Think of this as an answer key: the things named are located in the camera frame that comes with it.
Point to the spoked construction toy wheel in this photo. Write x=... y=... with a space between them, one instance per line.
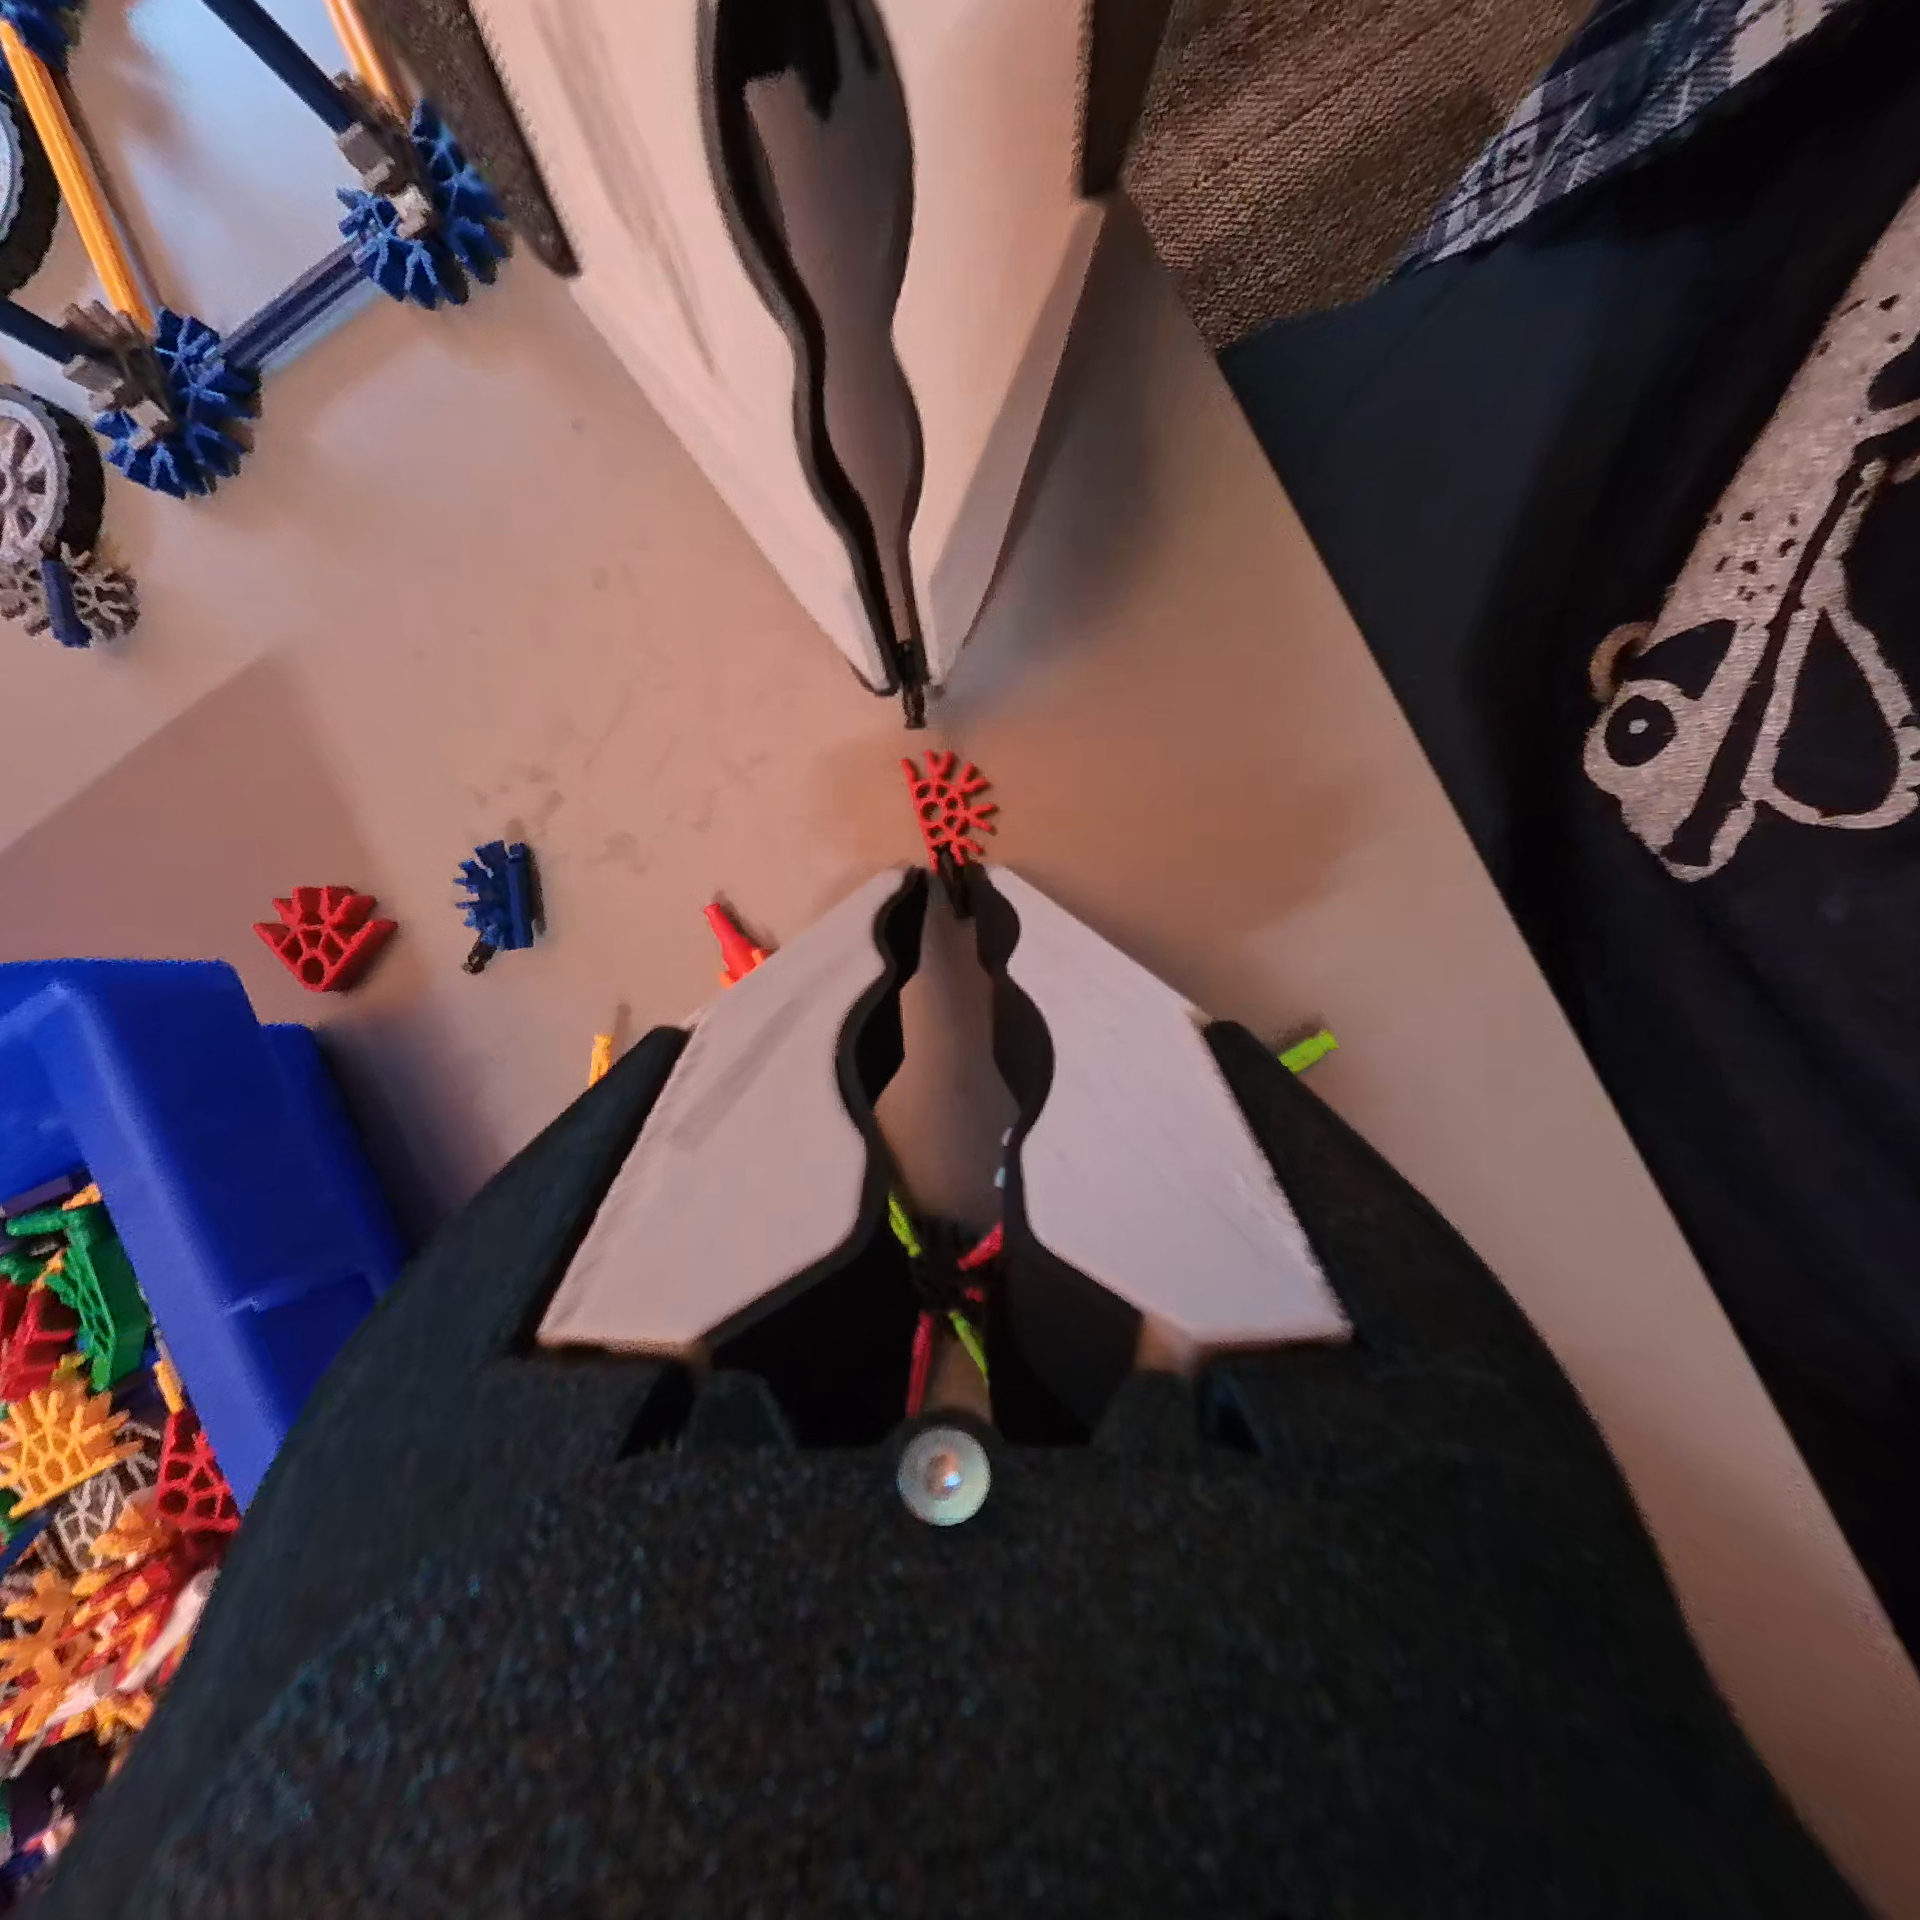
x=733 y=945

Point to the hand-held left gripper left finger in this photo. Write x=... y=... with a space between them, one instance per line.
x=720 y=1170

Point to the red snowflake connector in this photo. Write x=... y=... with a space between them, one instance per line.
x=949 y=809

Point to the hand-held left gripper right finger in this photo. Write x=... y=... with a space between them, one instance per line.
x=1170 y=1185

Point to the blue construction toy car frame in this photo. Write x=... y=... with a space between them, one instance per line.
x=427 y=225

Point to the toy wheel pair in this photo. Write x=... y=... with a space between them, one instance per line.
x=36 y=474

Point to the red wedge connector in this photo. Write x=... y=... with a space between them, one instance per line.
x=323 y=937

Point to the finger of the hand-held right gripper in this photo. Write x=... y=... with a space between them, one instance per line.
x=1003 y=376
x=645 y=225

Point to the pile of colourful toy pieces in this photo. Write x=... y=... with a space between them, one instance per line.
x=89 y=1469

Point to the blue plastic storage bin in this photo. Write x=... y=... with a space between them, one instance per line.
x=181 y=1094

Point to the person in dark printed shirt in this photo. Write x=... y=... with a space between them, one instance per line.
x=1425 y=598

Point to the blue connector with black rod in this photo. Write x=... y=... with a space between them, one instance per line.
x=504 y=901

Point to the short black rod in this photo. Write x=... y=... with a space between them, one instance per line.
x=909 y=682

